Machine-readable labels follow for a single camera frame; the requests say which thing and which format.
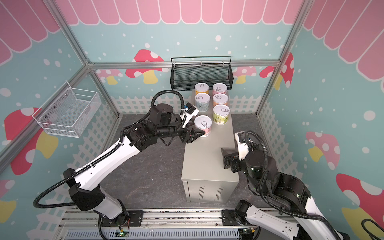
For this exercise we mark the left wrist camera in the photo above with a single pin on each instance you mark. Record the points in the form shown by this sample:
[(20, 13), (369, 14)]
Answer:
[(188, 113)]

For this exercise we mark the orange label can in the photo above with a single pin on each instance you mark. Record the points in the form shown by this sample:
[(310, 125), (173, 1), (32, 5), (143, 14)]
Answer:
[(220, 99)]

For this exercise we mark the pink label can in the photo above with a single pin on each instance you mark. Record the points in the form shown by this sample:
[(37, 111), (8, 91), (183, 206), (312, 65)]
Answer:
[(219, 88)]

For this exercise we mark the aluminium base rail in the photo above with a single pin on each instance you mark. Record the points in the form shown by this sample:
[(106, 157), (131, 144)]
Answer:
[(179, 224)]

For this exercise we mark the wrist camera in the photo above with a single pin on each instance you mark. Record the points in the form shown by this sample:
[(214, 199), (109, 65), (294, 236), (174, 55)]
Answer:
[(188, 113), (244, 144)]

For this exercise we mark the beige label can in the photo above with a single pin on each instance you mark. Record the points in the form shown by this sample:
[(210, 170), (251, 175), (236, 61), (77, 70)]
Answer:
[(203, 123)]

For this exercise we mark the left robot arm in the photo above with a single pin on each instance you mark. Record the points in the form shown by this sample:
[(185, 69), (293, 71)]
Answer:
[(168, 117)]

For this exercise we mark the white wire wall basket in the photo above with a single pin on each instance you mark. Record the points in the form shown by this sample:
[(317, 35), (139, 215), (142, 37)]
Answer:
[(68, 112)]

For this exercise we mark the white lid can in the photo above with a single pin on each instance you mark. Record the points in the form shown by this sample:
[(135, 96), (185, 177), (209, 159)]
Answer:
[(202, 102)]

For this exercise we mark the beige metal cabinet counter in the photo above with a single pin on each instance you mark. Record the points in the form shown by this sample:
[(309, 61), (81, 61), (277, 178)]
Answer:
[(204, 177)]

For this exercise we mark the black mesh wall basket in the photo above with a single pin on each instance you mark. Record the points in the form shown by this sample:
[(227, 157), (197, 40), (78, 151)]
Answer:
[(186, 72)]

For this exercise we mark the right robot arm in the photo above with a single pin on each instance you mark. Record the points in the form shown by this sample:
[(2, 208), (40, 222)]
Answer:
[(298, 218)]

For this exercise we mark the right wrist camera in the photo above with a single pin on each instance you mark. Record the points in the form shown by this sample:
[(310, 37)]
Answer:
[(244, 144)]

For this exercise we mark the green label can front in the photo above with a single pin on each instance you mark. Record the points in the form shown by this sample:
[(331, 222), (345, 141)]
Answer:
[(221, 114)]

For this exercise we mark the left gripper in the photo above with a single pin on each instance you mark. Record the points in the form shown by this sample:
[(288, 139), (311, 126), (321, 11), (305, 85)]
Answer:
[(190, 137)]

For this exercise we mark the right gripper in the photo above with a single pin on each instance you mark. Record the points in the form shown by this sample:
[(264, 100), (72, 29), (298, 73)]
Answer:
[(228, 159)]

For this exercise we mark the yellow label can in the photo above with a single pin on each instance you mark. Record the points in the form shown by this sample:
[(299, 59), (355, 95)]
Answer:
[(201, 88)]

